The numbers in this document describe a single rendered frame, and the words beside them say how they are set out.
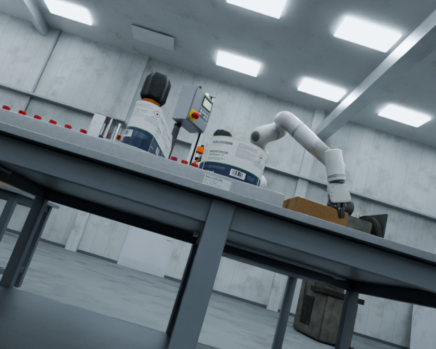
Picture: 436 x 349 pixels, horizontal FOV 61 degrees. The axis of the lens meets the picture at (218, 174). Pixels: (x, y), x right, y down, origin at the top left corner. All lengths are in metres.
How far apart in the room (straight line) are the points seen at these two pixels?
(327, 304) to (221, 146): 5.76
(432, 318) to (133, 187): 12.03
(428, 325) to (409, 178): 4.27
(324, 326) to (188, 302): 5.90
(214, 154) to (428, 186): 12.32
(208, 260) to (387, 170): 11.89
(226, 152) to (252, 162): 0.08
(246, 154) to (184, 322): 0.49
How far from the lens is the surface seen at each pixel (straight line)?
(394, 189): 12.63
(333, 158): 1.88
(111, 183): 0.94
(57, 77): 12.59
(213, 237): 0.90
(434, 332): 12.69
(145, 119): 1.15
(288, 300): 3.04
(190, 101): 1.87
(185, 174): 0.96
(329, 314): 6.75
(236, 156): 1.08
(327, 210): 2.04
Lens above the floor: 0.65
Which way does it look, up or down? 14 degrees up
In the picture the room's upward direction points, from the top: 17 degrees clockwise
